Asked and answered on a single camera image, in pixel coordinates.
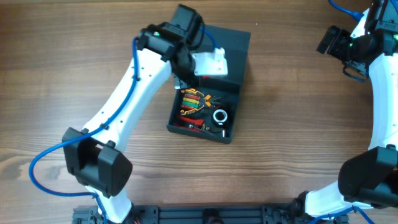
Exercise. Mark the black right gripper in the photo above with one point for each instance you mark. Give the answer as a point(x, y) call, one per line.
point(352, 70)

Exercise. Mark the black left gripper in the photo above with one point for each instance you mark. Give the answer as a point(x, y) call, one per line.
point(181, 76)

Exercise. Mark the orange black multicolour tool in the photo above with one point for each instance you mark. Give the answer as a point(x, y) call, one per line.
point(195, 101)

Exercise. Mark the black storage box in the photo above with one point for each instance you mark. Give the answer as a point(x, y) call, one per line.
point(236, 44)

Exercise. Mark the red handled pliers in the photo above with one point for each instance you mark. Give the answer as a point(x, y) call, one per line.
point(197, 125)

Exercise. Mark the black round tape measure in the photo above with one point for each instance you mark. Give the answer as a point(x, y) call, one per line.
point(220, 117)

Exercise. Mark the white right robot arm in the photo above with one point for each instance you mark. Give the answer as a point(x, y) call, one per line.
point(368, 180)

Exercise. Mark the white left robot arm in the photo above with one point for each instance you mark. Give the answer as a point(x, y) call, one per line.
point(94, 155)

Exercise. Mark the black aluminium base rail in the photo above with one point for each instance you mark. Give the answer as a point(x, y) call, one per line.
point(268, 213)

